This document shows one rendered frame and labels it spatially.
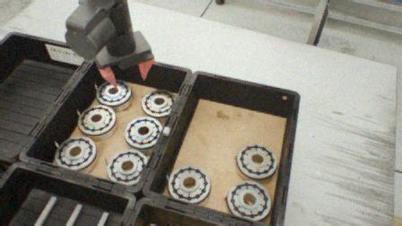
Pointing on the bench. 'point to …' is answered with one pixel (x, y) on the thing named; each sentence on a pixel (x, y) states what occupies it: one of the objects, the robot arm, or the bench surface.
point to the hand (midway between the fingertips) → (129, 80)
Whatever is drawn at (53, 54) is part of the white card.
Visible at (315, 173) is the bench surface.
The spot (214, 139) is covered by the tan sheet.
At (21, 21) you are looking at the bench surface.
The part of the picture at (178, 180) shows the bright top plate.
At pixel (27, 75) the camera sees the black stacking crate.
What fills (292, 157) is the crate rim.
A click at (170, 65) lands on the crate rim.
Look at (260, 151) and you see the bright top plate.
